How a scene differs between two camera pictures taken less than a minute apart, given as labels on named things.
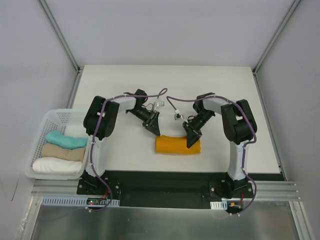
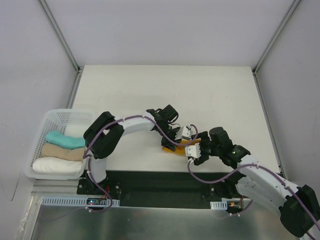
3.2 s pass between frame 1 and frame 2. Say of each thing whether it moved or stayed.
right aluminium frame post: stayed
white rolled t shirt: stayed
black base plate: stayed
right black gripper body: moved
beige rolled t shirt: stayed
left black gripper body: moved
